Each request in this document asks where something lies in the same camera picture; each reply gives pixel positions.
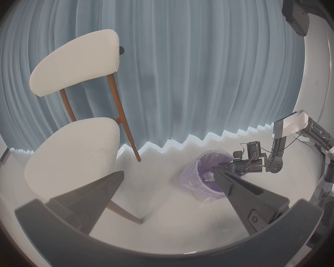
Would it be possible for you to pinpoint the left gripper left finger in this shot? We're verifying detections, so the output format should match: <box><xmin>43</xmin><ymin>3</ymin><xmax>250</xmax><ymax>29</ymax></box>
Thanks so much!
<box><xmin>46</xmin><ymin>170</ymin><xmax>125</xmax><ymax>236</ymax></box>

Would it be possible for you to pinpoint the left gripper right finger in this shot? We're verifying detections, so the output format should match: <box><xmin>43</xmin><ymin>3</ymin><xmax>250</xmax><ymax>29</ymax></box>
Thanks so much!
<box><xmin>213</xmin><ymin>169</ymin><xmax>291</xmax><ymax>236</ymax></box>

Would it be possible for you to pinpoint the purple plastic bag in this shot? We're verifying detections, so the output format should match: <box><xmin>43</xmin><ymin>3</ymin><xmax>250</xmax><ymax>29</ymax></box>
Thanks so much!
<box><xmin>179</xmin><ymin>149</ymin><xmax>235</xmax><ymax>202</ymax></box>

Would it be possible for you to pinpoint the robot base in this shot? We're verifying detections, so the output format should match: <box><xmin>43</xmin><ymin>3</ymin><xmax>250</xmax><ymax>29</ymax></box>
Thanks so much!
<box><xmin>306</xmin><ymin>174</ymin><xmax>334</xmax><ymax>250</ymax></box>

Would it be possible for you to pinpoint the white trash bin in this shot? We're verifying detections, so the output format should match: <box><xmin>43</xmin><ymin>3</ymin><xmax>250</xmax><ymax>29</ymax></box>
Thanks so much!
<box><xmin>196</xmin><ymin>152</ymin><xmax>232</xmax><ymax>202</ymax></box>

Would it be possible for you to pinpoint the white padded wooden chair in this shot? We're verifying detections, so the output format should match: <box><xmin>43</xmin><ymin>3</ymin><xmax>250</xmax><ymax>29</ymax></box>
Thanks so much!
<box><xmin>24</xmin><ymin>29</ymin><xmax>144</xmax><ymax>225</ymax></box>

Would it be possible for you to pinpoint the pale blue curtain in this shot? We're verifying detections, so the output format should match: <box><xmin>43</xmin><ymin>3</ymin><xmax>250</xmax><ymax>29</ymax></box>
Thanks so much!
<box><xmin>0</xmin><ymin>0</ymin><xmax>307</xmax><ymax>156</ymax></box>

